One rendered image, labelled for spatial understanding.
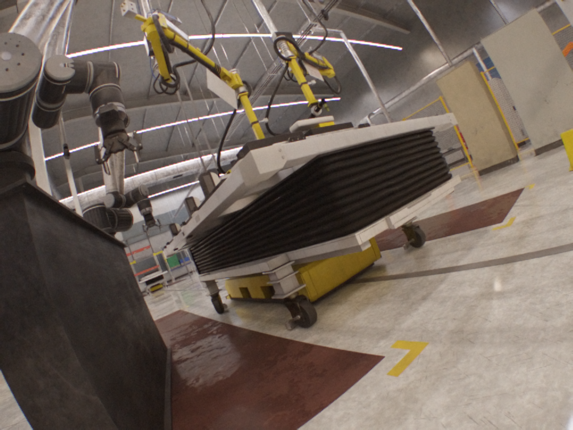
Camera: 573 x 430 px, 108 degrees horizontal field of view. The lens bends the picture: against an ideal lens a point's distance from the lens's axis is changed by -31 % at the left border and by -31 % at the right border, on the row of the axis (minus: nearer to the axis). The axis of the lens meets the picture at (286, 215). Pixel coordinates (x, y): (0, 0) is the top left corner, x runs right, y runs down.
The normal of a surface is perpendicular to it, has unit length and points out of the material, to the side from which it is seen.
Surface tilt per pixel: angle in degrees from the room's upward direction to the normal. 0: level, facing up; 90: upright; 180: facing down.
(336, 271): 90
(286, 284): 90
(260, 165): 90
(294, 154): 90
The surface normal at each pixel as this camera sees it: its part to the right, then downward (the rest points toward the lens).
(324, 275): 0.48, -0.23
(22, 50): 0.73, -0.33
